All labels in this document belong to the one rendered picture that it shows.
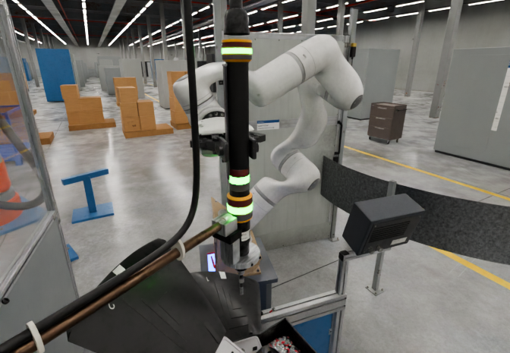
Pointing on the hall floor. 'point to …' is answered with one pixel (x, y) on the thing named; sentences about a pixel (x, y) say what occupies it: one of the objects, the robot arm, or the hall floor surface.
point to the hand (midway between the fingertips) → (237, 148)
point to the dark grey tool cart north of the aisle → (386, 121)
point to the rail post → (337, 332)
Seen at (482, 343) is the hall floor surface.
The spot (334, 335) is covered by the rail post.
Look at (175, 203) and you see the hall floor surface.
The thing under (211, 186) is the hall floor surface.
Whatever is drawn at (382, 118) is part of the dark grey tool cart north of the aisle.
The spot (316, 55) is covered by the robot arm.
